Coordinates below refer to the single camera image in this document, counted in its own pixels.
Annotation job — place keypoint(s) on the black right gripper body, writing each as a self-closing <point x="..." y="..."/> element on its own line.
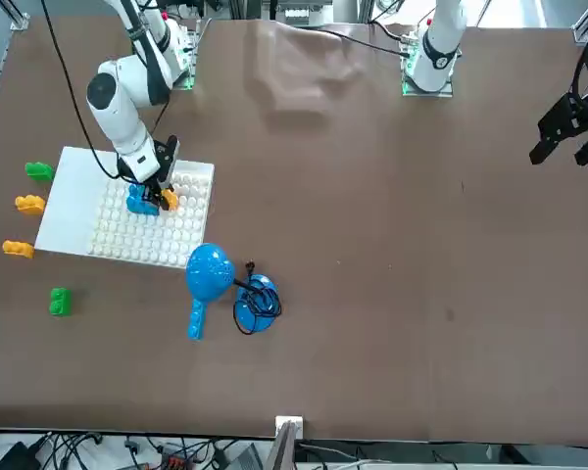
<point x="167" y="156"/>

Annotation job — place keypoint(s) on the green two-stud block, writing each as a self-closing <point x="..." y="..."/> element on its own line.
<point x="60" y="302"/>
<point x="38" y="171"/>

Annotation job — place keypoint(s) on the white flat board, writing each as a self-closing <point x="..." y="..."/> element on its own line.
<point x="66" y="220"/>

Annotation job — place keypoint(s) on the white studded baseplate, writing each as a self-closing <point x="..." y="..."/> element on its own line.
<point x="176" y="230"/>

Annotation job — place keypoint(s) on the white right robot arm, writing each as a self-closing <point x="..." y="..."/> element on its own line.
<point x="122" y="117"/>

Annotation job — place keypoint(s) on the blue desk lamp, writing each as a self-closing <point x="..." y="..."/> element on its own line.
<point x="208" y="269"/>

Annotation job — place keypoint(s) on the orange two-stud block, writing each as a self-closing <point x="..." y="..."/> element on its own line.
<point x="17" y="249"/>
<point x="171" y="200"/>
<point x="29" y="204"/>

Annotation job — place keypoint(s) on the aluminium profile post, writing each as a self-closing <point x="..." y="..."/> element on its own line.
<point x="288" y="440"/>

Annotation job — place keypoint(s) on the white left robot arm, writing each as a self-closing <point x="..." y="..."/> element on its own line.
<point x="436" y="54"/>

